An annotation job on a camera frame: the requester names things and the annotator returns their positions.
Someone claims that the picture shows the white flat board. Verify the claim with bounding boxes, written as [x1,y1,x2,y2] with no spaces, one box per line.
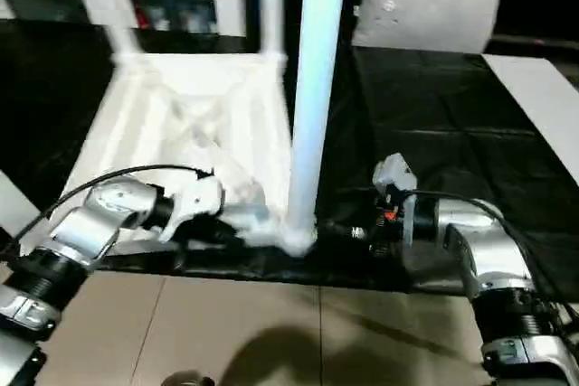
[480,52,579,180]

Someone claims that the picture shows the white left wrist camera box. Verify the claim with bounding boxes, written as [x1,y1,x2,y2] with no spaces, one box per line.
[159,174,226,243]

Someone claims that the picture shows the light grey cushion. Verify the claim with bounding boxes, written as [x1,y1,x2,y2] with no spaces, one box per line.
[350,0,505,54]

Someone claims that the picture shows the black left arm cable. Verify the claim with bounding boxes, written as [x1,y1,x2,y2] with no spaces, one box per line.
[12,163,214,243]

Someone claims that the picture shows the white plastic table top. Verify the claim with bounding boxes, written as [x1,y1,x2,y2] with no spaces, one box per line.
[57,50,318,261]

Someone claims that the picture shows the white plastic table leg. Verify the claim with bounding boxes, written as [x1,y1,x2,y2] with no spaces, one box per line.
[257,0,288,62]
[284,0,351,243]
[87,0,140,62]
[0,170,43,239]

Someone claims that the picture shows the brown rounded robot part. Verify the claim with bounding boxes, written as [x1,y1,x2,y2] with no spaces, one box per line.
[164,369,217,386]

